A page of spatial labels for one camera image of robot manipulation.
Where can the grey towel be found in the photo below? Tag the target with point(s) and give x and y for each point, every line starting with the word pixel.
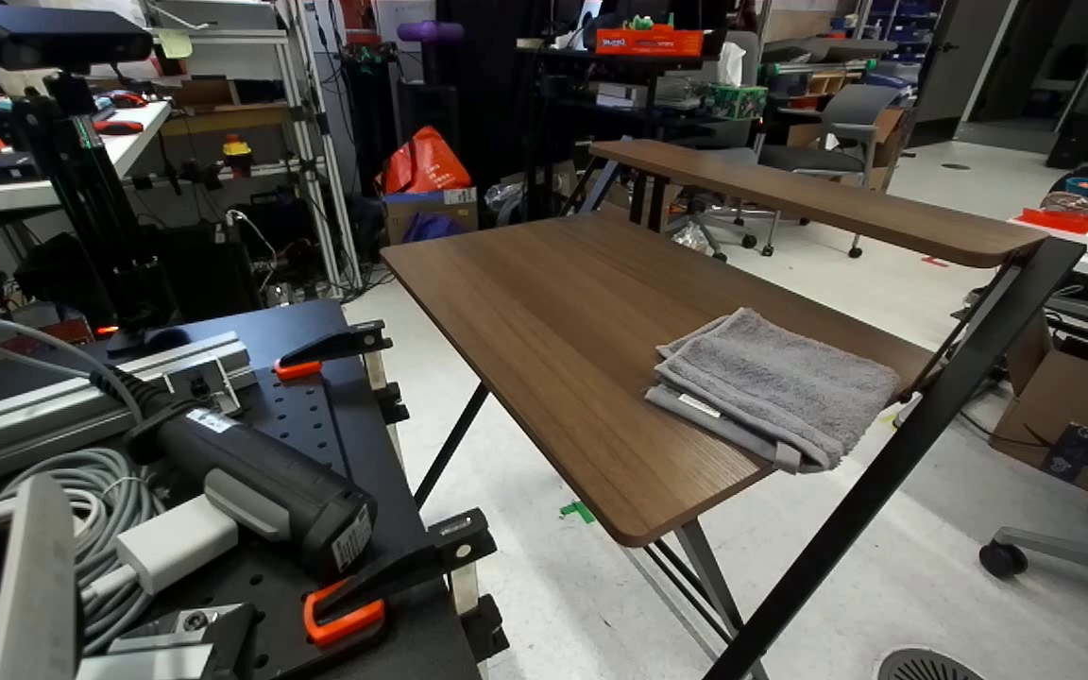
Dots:
pixel 768 392

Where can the brown wooden desk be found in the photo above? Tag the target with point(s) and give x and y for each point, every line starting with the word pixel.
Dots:
pixel 561 323

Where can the cardboard box under bag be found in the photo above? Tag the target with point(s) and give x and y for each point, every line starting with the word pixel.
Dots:
pixel 428 214

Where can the orange bag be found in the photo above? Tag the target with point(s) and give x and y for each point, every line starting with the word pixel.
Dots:
pixel 423 164

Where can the black perforated work table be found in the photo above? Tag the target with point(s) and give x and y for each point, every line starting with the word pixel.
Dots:
pixel 268 412

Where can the black orange rear clamp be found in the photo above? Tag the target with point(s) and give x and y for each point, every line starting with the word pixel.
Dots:
pixel 338 344

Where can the black orange clamp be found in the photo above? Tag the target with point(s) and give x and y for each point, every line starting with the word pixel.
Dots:
pixel 338 344
pixel 359 603

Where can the black handheld tool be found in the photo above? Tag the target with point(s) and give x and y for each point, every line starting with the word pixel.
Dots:
pixel 275 489

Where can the orange tool case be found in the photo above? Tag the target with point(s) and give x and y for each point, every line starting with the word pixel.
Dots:
pixel 646 45

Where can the black orange front clamp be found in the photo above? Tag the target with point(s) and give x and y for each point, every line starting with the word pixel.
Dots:
pixel 359 603

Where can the white power adapter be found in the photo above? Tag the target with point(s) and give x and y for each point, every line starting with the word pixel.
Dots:
pixel 174 543

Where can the white table left background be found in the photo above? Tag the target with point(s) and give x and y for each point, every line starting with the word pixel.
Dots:
pixel 27 190

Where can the cardboard box on floor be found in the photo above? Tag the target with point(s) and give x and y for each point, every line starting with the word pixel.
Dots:
pixel 1039 412

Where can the aluminium extrusion rail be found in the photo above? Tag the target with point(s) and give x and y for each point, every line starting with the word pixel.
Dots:
pixel 75 412

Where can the black camera on tripod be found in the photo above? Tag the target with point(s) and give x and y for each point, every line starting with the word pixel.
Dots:
pixel 57 125

